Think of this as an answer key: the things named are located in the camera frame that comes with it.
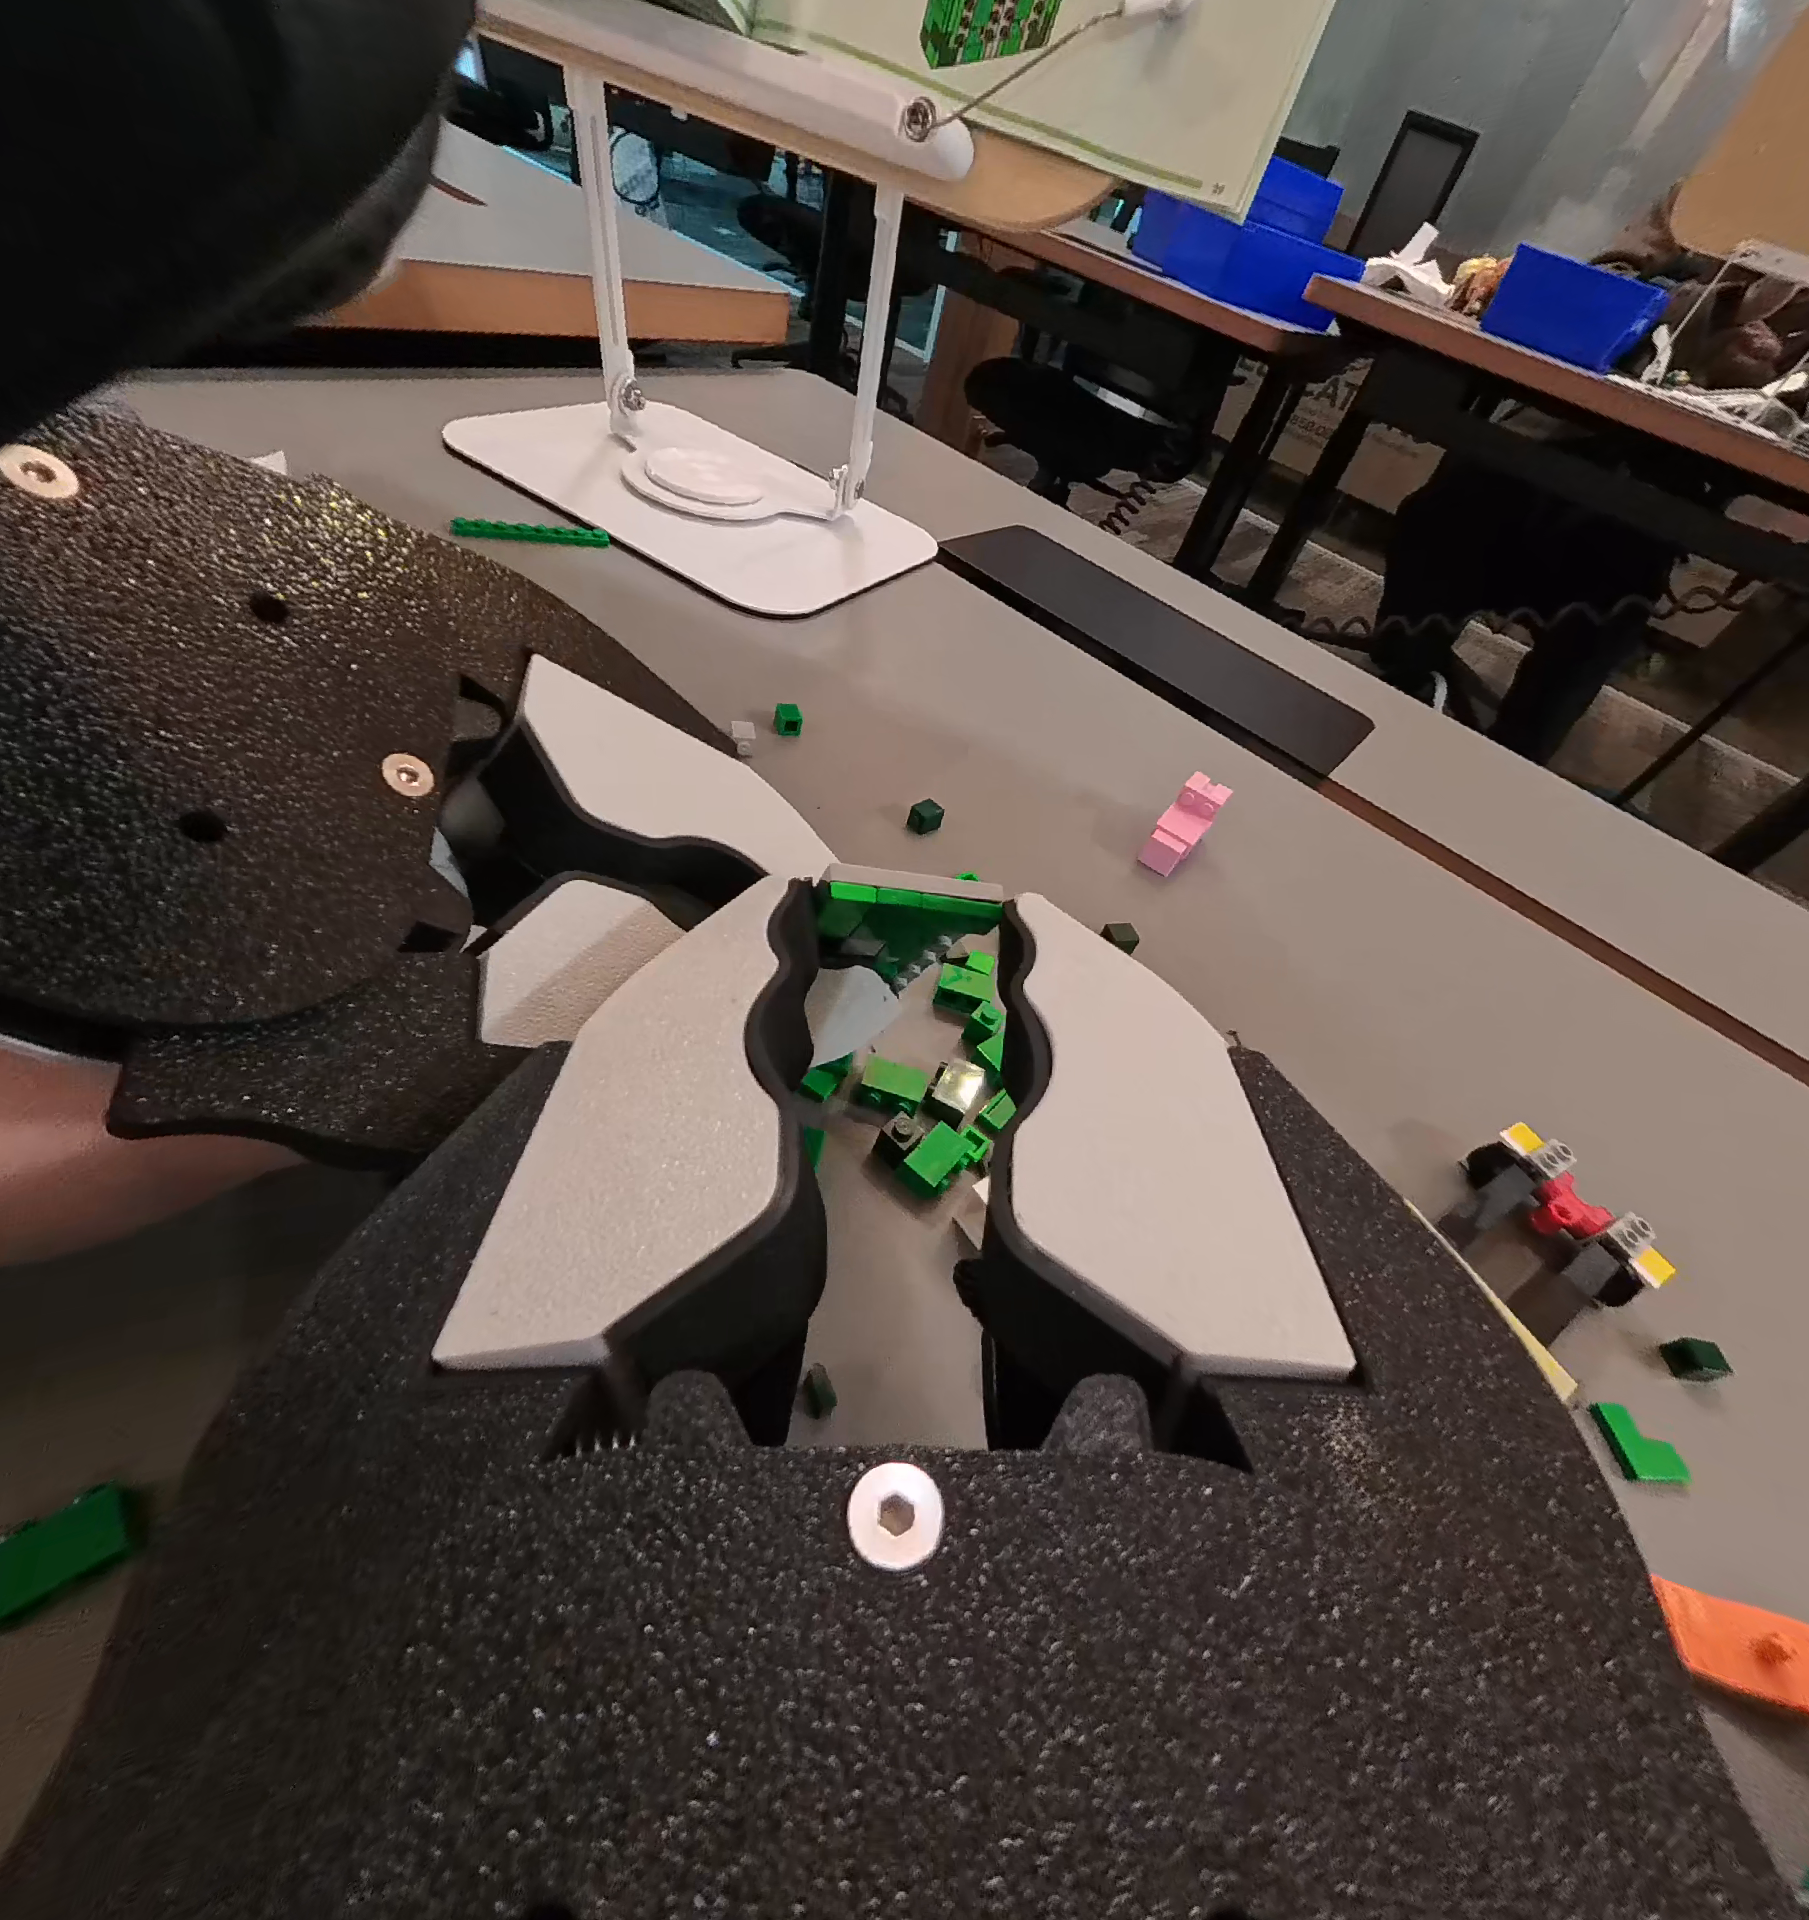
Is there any grey desk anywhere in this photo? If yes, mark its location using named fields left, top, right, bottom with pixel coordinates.
left=0, top=368, right=1809, bottom=1920

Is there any tan board stand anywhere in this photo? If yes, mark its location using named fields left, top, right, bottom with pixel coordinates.
left=1670, top=0, right=1809, bottom=303

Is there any black office chair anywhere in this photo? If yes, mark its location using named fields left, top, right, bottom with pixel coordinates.
left=967, top=356, right=1250, bottom=496

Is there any black yellow brick model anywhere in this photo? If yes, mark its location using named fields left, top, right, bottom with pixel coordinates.
left=1422, top=1123, right=1679, bottom=1408

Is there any wooden-edged table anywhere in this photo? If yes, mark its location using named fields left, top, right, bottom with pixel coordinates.
left=305, top=122, right=793, bottom=350

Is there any open instruction booklet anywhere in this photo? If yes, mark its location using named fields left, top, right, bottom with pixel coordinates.
left=648, top=0, right=1335, bottom=204

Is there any pink brick pig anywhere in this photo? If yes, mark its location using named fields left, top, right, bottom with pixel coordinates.
left=1136, top=769, right=1235, bottom=881

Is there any orange brick separator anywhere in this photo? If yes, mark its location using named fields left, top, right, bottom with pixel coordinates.
left=1651, top=1577, right=1809, bottom=1738

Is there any green flat brick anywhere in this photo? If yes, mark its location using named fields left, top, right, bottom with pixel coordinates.
left=0, top=1482, right=144, bottom=1634

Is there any brown-topped table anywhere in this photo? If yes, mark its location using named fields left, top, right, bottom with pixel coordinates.
left=919, top=222, right=1358, bottom=588
left=1301, top=274, right=1809, bottom=871

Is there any white book stand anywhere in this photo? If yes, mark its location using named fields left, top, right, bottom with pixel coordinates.
left=444, top=0, right=1190, bottom=618

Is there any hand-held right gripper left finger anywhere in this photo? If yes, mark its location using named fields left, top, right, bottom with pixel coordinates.
left=432, top=873, right=832, bottom=1421

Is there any person's left hand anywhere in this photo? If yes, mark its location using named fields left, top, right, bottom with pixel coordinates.
left=0, top=1024, right=396, bottom=1279

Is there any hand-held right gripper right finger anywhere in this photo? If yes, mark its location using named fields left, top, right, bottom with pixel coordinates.
left=956, top=892, right=1363, bottom=1464

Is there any green grey brick panel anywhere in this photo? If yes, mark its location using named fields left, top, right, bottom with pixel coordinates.
left=803, top=861, right=1016, bottom=992

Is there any blue storage bin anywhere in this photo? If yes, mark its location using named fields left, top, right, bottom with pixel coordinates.
left=1246, top=155, right=1344, bottom=227
left=1482, top=244, right=1672, bottom=373
left=1136, top=188, right=1363, bottom=323

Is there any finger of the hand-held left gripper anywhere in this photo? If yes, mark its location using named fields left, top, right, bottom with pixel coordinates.
left=461, top=655, right=842, bottom=904
left=475, top=879, right=720, bottom=1053

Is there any black desk cable cover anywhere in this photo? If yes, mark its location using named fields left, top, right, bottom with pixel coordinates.
left=938, top=526, right=1375, bottom=786

